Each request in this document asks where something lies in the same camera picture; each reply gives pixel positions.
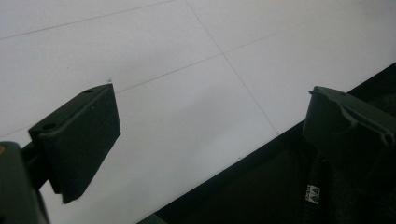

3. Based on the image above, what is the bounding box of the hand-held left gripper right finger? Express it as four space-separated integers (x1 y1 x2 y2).
301 85 396 176

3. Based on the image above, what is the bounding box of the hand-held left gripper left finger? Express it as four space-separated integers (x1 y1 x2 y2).
20 82 122 205

